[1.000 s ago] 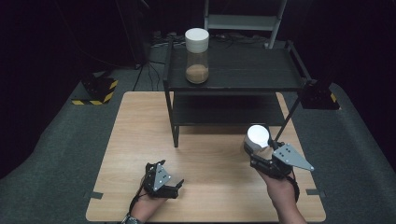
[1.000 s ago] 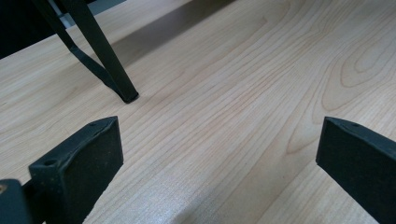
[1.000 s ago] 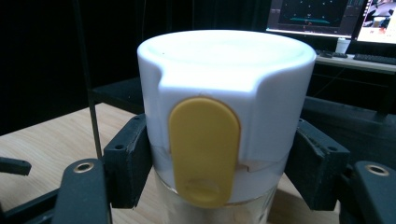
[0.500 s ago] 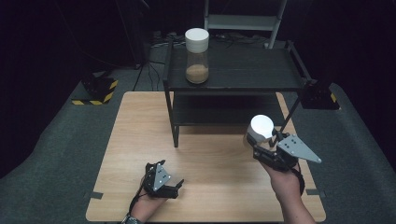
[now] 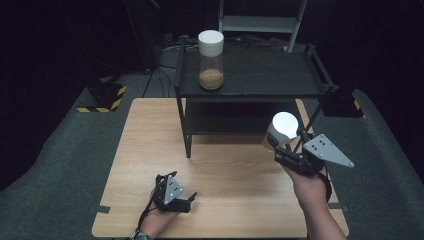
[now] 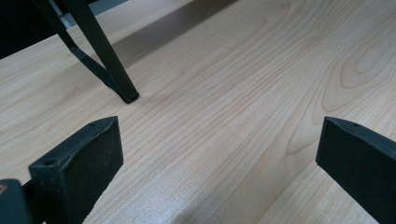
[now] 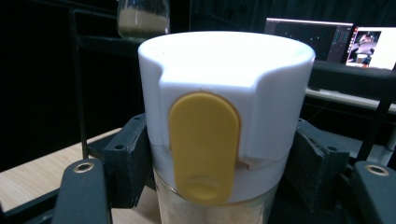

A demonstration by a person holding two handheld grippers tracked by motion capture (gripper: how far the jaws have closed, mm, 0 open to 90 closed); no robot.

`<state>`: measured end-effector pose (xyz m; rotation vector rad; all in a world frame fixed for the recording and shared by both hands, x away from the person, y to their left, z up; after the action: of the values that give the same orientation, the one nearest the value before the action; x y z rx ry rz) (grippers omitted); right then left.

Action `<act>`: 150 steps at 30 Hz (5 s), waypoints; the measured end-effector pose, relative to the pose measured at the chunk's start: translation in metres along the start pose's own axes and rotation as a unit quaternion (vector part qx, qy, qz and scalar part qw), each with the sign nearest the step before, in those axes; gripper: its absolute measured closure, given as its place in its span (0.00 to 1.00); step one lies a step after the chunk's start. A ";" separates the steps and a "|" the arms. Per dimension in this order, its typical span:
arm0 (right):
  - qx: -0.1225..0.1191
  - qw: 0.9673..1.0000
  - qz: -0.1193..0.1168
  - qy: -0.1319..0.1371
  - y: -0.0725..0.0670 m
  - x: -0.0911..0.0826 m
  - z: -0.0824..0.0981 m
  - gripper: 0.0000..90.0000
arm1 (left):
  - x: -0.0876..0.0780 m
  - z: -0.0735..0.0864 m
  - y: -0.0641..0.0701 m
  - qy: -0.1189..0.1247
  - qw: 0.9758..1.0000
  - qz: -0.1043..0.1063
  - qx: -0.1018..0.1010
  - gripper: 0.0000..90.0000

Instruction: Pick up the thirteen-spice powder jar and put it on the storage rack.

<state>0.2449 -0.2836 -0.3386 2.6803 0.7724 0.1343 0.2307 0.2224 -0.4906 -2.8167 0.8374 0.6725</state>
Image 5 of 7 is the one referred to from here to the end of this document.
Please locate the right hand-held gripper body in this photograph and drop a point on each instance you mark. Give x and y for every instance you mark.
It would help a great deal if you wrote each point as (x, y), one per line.
(320, 151)

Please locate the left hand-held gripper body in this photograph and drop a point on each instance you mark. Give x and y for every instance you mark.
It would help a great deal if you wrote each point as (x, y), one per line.
(168, 195)

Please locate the clear jar with white lid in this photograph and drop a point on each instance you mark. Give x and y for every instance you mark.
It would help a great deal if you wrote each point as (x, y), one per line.
(282, 128)
(210, 60)

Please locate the black two-tier shelf rack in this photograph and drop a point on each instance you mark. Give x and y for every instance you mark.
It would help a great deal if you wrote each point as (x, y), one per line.
(260, 75)

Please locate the person's left hand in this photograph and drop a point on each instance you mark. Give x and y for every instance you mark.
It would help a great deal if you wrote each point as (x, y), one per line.
(155, 220)

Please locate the person's right hand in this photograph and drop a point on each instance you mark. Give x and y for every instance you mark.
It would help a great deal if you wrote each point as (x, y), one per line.
(308, 188)

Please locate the black base with yellow stripes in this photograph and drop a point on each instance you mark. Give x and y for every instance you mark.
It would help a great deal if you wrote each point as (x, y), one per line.
(343, 105)
(105, 95)

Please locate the grey tape strip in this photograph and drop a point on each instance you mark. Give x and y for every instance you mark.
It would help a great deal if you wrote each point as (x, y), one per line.
(100, 209)
(339, 207)

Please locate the grey metal stand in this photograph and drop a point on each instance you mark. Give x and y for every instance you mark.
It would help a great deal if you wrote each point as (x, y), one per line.
(260, 24)

